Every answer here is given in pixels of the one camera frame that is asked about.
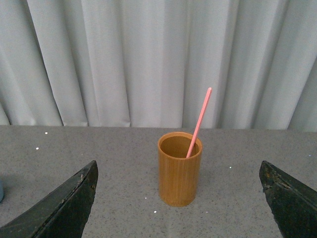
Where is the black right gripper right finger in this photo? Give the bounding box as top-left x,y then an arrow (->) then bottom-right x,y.
259,161 -> 317,238

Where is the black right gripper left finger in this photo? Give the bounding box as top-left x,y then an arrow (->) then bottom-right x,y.
0,160 -> 99,238

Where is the blue plastic cup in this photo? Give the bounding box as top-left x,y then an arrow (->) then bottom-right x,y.
0,180 -> 4,202

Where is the pink chopstick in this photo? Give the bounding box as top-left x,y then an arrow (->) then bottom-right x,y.
186,87 -> 212,158

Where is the bamboo chopstick holder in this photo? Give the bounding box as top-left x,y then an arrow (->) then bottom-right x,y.
158,132 -> 203,207

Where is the white curtain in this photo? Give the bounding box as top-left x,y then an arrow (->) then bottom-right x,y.
0,0 -> 317,131

